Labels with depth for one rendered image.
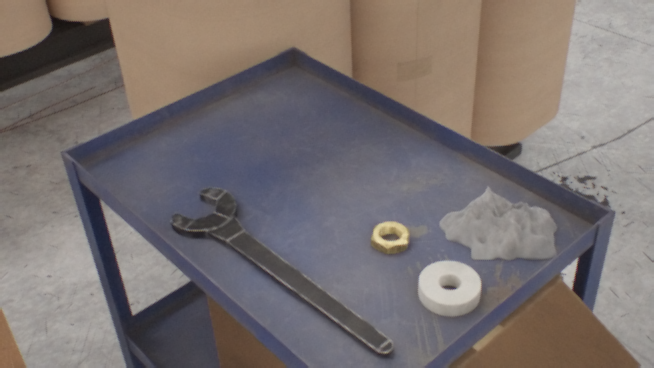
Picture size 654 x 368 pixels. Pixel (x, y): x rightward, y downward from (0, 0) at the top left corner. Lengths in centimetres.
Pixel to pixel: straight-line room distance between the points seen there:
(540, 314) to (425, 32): 93
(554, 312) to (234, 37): 75
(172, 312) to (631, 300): 126
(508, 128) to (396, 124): 113
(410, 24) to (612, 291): 94
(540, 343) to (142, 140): 65
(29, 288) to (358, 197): 146
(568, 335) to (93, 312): 149
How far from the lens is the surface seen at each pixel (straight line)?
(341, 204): 107
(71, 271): 239
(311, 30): 153
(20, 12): 308
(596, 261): 108
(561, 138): 278
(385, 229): 101
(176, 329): 144
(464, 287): 93
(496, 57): 219
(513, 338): 100
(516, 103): 229
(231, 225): 104
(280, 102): 129
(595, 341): 105
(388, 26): 177
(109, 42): 345
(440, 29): 184
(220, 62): 147
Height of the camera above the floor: 156
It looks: 37 degrees down
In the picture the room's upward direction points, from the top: 2 degrees counter-clockwise
